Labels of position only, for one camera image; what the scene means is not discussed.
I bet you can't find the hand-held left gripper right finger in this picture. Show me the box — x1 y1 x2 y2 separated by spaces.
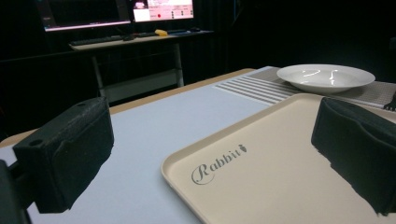
310 96 396 217

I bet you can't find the white-legged desk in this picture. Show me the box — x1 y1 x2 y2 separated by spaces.
68 30 215 102

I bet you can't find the grey striped placemat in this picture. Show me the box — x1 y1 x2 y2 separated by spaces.
213 66 396 110

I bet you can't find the black fork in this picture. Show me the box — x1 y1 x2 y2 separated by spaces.
383 91 396 112

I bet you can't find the black keyboard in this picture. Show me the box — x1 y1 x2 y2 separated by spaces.
70 35 125 47

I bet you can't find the beige plastic tray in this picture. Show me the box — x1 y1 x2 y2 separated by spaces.
160 92 396 224

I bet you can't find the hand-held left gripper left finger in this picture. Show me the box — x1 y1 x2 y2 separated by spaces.
12 96 115 215

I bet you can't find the dark computer monitor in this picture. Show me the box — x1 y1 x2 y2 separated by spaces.
36 0 132 33

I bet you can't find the white deep plate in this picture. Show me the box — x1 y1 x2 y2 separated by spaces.
276 63 376 95

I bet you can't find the bright computer monitor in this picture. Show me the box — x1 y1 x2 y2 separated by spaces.
130 0 194 23

